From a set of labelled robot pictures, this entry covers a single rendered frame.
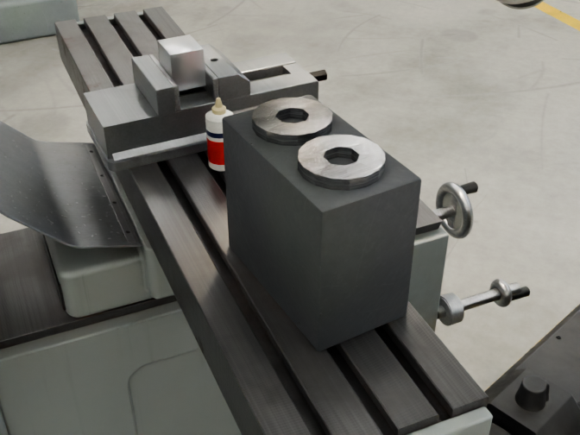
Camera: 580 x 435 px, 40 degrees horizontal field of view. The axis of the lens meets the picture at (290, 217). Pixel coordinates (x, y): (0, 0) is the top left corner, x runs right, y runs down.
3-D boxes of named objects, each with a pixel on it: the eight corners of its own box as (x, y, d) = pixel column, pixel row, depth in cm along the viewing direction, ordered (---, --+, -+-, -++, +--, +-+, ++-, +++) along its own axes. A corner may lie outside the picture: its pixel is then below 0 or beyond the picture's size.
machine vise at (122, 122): (284, 85, 139) (283, 26, 133) (323, 122, 128) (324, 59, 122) (85, 128, 127) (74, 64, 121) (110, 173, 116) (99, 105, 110)
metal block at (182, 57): (192, 70, 125) (190, 34, 121) (205, 85, 120) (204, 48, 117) (160, 76, 123) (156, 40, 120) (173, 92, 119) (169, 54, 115)
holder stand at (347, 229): (309, 218, 107) (311, 82, 95) (407, 316, 91) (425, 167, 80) (228, 246, 102) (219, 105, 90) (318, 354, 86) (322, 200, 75)
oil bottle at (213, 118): (230, 155, 120) (227, 89, 114) (239, 168, 117) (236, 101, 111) (204, 160, 119) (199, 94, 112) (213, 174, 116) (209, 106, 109)
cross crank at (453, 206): (452, 213, 170) (459, 167, 163) (485, 244, 161) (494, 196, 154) (387, 231, 165) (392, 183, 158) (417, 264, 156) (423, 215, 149)
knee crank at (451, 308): (517, 286, 165) (522, 263, 161) (535, 304, 160) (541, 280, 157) (425, 315, 157) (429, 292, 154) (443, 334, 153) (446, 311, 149)
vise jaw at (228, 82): (221, 64, 130) (219, 40, 128) (251, 95, 121) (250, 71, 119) (186, 70, 128) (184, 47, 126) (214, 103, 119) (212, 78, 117)
